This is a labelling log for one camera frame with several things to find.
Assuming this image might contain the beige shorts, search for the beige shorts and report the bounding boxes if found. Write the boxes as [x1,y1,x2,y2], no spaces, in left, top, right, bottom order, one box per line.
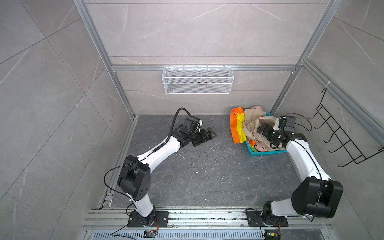
[242,108,286,152]

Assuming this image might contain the teal plastic basket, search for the teal plastic basket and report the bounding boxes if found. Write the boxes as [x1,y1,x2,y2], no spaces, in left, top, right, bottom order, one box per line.
[244,111,289,156]

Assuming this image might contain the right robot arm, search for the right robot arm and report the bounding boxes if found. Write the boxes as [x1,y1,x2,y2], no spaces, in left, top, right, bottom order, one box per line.
[258,124,344,221]

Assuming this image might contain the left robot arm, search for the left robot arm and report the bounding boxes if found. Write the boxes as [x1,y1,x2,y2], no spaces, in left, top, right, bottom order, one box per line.
[117,125,217,219]

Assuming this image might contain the pink shorts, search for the pink shorts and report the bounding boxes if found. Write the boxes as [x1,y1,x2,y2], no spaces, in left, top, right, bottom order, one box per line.
[251,106,263,111]

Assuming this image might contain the rainbow striped shorts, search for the rainbow striped shorts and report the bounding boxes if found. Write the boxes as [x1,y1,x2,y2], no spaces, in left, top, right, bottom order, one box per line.
[230,107,258,153]

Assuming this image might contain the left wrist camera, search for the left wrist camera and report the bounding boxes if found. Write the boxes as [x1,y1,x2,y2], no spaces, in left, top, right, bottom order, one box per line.
[181,117,203,135]

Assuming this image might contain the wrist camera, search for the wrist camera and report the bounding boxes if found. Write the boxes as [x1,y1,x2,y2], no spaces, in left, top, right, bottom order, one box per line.
[278,116,296,132]
[181,117,203,135]

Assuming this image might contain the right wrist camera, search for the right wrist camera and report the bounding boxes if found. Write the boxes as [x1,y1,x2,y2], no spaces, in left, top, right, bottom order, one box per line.
[278,116,296,132]

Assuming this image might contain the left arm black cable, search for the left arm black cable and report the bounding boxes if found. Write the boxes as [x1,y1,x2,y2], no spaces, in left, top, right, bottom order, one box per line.
[103,107,193,205]

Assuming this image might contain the white wire wall basket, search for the white wire wall basket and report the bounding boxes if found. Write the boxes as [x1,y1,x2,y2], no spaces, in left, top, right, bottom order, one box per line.
[162,67,235,95]

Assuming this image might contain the black wire hook rack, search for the black wire hook rack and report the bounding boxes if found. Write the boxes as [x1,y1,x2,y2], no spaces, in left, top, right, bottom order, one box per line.
[307,88,384,168]

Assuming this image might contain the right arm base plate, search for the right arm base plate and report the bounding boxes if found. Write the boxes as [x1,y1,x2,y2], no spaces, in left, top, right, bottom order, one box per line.
[245,209,289,227]

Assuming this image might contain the aluminium frame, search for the aluminium frame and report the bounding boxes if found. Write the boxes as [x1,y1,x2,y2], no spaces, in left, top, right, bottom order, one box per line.
[76,1,384,224]

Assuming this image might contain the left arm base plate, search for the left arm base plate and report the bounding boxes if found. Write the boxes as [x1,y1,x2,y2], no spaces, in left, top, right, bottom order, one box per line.
[128,211,169,228]

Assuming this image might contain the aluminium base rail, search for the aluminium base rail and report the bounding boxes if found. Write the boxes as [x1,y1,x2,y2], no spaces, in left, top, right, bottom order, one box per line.
[82,207,338,240]

